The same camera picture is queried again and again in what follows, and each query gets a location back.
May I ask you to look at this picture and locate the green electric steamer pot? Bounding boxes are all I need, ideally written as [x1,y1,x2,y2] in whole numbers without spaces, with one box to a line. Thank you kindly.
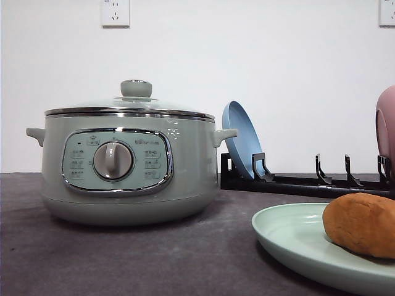
[26,115,237,227]

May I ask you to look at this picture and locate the pink bowl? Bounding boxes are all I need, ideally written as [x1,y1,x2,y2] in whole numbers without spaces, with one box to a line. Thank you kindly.
[375,85,395,182]

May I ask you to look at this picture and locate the brown potato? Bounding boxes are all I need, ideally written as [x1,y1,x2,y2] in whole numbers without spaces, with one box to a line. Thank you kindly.
[322,193,395,258]

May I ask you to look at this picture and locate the glass lid with green knob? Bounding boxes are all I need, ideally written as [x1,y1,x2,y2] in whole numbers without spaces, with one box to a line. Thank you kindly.
[44,79,215,121]

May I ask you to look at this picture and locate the green plate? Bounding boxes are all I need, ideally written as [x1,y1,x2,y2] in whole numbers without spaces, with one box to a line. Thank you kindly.
[252,203,395,296]

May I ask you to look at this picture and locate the white wall socket left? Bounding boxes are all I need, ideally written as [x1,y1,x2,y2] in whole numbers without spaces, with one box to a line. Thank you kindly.
[101,0,130,29]

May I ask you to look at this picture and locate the grey table mat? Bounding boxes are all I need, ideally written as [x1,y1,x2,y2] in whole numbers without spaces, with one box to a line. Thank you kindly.
[0,173,359,296]

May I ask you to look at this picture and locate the white wall socket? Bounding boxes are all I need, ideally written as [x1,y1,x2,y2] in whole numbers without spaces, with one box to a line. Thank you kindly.
[379,0,395,29]
[101,0,130,29]

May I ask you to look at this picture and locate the blue plate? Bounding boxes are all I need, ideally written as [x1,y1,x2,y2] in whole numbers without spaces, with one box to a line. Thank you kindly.
[222,101,264,179]

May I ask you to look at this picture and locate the white wall socket right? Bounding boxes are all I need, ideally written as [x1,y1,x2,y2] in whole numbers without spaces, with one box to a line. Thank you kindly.
[379,0,395,29]

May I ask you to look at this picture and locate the black dish rack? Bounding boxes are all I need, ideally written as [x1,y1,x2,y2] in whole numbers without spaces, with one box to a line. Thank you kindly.
[221,153,390,198]

